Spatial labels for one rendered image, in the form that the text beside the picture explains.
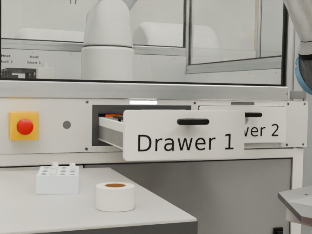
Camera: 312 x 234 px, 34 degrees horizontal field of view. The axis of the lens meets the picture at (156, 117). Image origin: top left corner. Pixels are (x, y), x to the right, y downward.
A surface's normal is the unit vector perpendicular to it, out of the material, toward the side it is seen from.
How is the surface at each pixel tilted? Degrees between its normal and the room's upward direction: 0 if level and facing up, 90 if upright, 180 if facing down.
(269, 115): 90
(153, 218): 0
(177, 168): 90
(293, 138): 90
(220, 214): 90
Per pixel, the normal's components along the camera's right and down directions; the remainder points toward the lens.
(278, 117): 0.33, 0.06
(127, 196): 0.67, 0.05
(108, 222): 0.02, -1.00
